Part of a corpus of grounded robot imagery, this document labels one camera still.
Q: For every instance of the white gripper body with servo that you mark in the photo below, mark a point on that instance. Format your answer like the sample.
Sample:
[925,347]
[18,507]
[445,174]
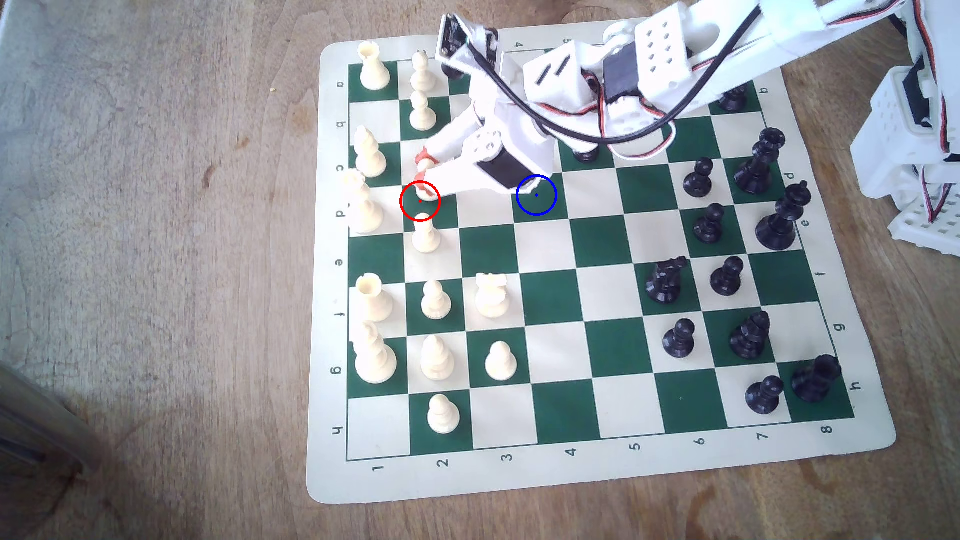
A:
[520,145]

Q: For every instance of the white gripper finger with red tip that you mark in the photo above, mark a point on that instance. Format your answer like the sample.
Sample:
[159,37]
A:
[465,165]
[461,131]

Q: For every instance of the white pawn chess piece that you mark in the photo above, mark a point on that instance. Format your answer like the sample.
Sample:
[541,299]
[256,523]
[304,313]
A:
[436,302]
[423,75]
[500,364]
[426,196]
[427,236]
[422,114]
[443,416]

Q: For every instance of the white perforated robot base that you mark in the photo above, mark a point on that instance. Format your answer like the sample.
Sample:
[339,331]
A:
[889,150]

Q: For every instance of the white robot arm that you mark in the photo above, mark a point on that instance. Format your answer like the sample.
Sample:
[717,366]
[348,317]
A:
[664,52]

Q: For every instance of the black pawn chess piece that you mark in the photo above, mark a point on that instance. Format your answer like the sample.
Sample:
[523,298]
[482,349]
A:
[726,279]
[586,156]
[679,340]
[698,181]
[763,397]
[709,226]

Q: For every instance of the white bishop chess piece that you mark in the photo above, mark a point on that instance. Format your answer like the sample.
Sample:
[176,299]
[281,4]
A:
[437,360]
[369,156]

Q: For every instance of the white rook chess piece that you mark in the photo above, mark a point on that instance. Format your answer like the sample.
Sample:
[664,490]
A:
[373,69]
[373,300]

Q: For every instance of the white knight chess piece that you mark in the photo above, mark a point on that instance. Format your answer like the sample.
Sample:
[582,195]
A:
[492,297]

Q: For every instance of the green and white chess mat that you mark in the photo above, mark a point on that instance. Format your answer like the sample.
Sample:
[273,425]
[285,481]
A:
[555,296]

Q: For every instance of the black knight chess piece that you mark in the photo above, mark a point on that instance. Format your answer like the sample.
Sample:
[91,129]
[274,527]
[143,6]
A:
[664,283]
[733,101]

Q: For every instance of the black queen chess piece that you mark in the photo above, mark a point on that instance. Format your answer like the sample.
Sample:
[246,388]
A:
[756,169]

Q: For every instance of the black king chess piece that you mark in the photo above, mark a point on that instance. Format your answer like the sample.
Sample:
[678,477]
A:
[778,223]

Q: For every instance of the black bishop chess piece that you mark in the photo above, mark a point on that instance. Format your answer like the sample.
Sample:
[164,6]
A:
[749,337]

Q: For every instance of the black rook chess piece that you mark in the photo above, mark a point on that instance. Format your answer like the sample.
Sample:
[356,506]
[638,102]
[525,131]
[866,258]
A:
[814,381]

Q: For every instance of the white queen left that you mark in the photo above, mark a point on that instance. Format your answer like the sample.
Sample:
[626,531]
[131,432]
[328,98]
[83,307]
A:
[363,206]

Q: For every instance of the grey metal object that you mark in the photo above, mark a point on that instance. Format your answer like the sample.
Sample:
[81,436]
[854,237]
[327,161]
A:
[37,420]

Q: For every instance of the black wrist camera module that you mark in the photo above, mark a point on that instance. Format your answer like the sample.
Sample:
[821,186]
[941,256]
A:
[461,45]

